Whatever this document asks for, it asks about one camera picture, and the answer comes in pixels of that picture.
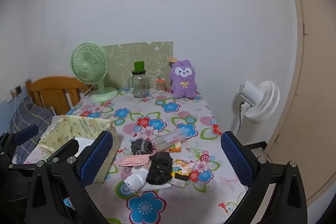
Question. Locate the purple plush bunny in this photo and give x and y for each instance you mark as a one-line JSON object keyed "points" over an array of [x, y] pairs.
{"points": [[183, 82]]}

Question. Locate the pink face mask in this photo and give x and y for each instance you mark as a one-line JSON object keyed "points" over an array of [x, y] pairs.
{"points": [[134, 160]]}

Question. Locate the white plastic bag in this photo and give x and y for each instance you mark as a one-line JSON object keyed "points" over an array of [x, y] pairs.
{"points": [[134, 179]]}

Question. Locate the green cartoon print board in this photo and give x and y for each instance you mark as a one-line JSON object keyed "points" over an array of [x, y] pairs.
{"points": [[147, 53]]}

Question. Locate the wooden bed headboard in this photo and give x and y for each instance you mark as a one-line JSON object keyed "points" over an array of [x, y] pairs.
{"points": [[52, 85]]}

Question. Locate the glass jar with green lid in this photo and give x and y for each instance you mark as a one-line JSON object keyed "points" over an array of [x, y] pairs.
{"points": [[139, 85]]}

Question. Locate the floral tablecloth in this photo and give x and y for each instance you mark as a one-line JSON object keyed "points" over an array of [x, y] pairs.
{"points": [[183, 119]]}

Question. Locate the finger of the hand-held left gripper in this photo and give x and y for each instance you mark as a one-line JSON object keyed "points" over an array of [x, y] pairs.
{"points": [[68, 148], [26, 132]]}

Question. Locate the wall socket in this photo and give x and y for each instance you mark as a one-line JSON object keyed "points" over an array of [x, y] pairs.
{"points": [[17, 89]]}

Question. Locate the green desk fan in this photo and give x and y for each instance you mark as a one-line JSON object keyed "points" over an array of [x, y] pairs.
{"points": [[88, 66]]}

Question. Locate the cotton swab container orange lid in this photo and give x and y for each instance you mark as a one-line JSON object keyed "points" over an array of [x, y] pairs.
{"points": [[160, 86]]}

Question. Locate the blue plaid blanket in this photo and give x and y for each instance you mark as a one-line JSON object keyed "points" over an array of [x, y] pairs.
{"points": [[29, 113]]}

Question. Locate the white paper sheet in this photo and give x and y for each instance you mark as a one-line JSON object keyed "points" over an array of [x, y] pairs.
{"points": [[85, 144]]}

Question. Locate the yellow fabric storage basket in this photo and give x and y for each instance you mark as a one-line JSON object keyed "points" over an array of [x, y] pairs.
{"points": [[78, 124]]}

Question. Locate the grey socks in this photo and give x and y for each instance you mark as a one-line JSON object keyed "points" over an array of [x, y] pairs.
{"points": [[139, 146]]}

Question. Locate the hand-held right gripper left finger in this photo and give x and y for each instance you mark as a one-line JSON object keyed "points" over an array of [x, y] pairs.
{"points": [[97, 158]]}

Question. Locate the white standing fan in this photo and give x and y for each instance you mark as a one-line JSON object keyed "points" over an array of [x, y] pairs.
{"points": [[262, 100]]}

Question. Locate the black plastic bag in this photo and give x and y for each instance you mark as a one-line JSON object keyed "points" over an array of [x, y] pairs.
{"points": [[158, 169]]}

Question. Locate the beige door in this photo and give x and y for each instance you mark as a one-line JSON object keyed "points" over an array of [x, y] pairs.
{"points": [[315, 82]]}

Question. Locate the orange cartoon packet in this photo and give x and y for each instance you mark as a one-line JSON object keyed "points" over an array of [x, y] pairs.
{"points": [[176, 148]]}

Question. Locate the clear plastic bottle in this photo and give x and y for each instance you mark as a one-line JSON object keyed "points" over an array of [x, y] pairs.
{"points": [[170, 138]]}

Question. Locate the yellow black pouch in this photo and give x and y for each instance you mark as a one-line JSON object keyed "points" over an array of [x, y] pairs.
{"points": [[181, 178]]}

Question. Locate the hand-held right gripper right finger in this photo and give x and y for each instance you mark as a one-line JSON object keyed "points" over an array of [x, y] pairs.
{"points": [[236, 161]]}

